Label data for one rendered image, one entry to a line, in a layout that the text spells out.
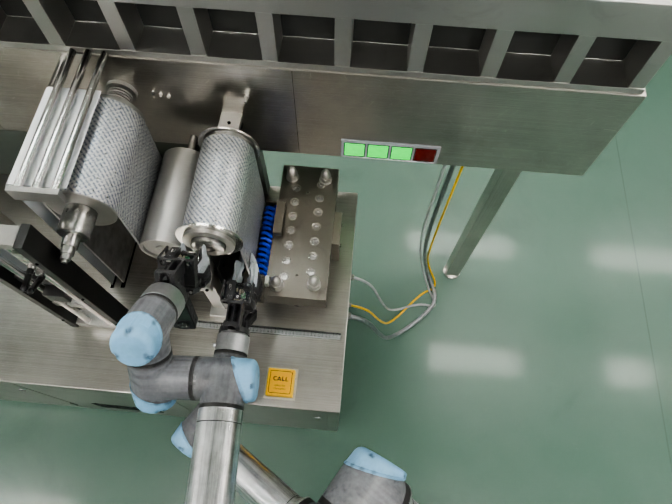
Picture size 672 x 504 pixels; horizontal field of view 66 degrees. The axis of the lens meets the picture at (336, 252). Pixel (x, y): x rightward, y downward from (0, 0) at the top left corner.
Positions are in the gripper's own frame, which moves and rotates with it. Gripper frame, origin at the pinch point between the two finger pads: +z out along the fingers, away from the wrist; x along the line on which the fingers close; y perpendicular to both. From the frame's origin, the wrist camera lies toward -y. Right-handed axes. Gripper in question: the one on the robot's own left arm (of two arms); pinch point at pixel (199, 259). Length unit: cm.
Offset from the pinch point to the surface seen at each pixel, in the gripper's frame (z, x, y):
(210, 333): 15.8, 3.2, -30.9
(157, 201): 11.5, 12.9, 8.2
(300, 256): 22.5, -19.9, -8.4
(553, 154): 29, -81, 22
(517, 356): 92, -111, -84
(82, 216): -6.0, 21.3, 10.7
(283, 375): 6.6, -18.3, -35.3
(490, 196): 72, -79, -4
